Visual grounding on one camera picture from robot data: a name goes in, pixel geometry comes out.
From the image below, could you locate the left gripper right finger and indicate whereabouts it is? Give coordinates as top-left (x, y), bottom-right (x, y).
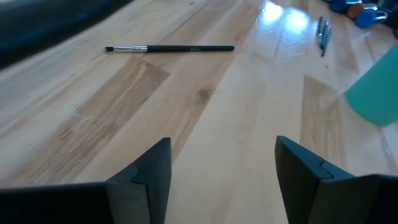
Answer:
top-left (274, 135), bottom-right (398, 224)

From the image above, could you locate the teal plastic cup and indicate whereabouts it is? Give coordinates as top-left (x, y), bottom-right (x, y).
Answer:
top-left (344, 42), bottom-right (398, 128)

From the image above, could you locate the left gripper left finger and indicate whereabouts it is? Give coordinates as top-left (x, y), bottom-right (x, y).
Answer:
top-left (0, 137), bottom-right (173, 224)

